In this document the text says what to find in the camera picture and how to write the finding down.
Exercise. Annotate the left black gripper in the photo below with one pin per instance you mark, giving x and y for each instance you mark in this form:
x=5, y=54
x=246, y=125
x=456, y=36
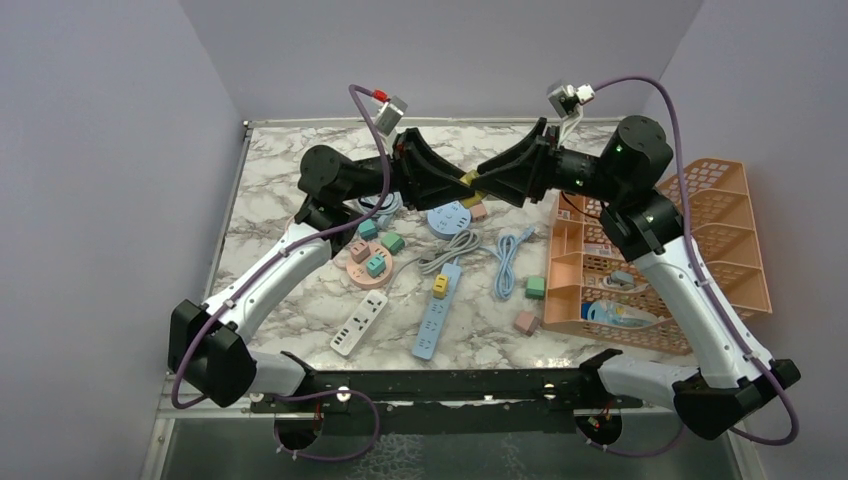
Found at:
x=418, y=188

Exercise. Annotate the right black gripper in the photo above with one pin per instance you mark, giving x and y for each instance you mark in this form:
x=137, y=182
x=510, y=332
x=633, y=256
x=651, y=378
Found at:
x=515, y=175

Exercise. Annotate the pink charger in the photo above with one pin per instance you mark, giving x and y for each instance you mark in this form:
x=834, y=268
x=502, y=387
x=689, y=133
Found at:
x=478, y=212
x=526, y=323

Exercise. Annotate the pink charger plug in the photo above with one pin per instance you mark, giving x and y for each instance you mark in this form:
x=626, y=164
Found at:
x=360, y=251

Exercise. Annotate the teal charger plug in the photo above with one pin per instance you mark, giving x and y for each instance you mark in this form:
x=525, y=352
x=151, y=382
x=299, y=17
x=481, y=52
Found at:
x=368, y=230
x=376, y=266

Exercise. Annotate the yellow charger plug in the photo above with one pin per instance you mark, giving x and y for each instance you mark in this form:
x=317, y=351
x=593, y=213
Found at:
x=440, y=286

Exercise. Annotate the green charger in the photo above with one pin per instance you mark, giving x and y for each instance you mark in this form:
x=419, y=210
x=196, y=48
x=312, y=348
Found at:
x=535, y=287

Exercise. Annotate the pink charger front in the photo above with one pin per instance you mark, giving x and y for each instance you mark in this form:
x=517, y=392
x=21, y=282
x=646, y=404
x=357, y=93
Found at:
x=526, y=323

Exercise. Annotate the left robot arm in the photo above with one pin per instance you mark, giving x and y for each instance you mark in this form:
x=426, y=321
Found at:
x=208, y=342

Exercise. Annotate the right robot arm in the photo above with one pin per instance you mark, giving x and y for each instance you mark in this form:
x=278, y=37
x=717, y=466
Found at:
x=735, y=375

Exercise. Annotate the green charger plug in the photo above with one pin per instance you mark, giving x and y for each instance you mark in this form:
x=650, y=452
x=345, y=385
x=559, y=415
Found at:
x=393, y=242

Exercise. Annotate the blue round power strip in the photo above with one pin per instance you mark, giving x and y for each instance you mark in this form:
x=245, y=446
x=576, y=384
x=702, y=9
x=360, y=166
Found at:
x=446, y=221

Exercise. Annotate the pink round power strip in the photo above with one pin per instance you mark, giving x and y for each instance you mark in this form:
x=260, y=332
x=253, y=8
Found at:
x=358, y=274

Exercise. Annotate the orange plastic file rack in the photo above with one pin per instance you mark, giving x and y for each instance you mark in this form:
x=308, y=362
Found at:
x=584, y=266

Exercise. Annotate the blue long power strip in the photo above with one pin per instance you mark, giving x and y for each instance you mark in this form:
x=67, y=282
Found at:
x=435, y=315

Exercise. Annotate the white power strip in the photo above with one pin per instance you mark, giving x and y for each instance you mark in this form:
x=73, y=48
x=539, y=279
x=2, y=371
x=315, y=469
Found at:
x=358, y=323

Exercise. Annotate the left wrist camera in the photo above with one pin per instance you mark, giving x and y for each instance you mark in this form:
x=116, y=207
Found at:
x=389, y=115

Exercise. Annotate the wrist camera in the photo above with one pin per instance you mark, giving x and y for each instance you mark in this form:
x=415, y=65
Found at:
x=389, y=115
x=568, y=102

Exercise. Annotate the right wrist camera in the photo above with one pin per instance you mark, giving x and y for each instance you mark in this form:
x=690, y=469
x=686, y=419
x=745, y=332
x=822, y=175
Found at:
x=568, y=102

